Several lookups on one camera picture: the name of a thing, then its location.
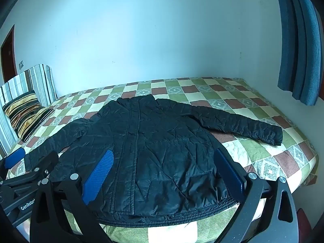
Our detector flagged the black quilted puffer jacket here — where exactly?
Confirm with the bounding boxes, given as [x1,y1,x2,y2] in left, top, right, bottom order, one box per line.
[24,95,283,227]

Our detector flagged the striped brown yellow pillow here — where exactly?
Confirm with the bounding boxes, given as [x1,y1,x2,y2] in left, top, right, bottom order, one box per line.
[2,90,54,143]

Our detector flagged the striped fabric headboard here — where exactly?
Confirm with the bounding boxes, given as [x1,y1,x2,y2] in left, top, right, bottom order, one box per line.
[1,64,57,155]

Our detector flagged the dark brown door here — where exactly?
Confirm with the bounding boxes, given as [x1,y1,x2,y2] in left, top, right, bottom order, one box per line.
[1,26,18,83]

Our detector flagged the blue window curtain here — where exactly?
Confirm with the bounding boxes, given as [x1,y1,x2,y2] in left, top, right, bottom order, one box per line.
[277,0,323,106]

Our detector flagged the wall light switch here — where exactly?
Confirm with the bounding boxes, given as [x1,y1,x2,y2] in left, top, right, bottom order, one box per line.
[19,61,24,70]

